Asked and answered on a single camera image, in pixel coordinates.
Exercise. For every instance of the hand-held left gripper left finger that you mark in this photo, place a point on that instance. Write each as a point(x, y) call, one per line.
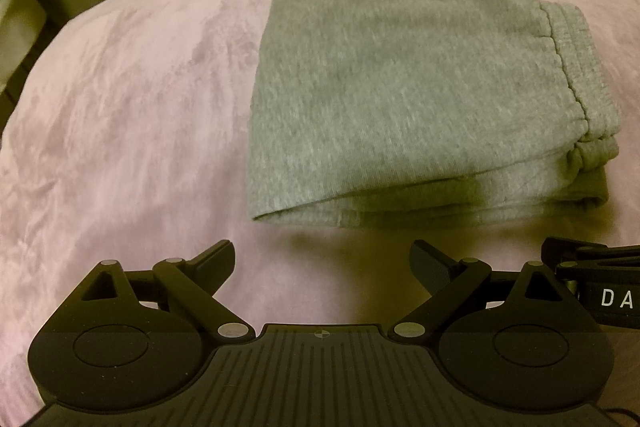
point(217, 264)

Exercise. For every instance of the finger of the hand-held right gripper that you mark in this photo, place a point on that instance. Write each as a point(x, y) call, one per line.
point(590, 252)
point(600, 270)

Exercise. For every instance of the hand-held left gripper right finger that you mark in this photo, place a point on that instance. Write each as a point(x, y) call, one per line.
point(430, 264)

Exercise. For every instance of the grey sweat pants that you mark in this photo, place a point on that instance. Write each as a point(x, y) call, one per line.
point(400, 97)

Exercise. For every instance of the pink plush blanket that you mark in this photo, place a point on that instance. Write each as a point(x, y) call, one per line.
point(125, 132)

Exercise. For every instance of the white fabric bin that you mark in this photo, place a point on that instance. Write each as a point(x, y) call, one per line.
point(20, 17)

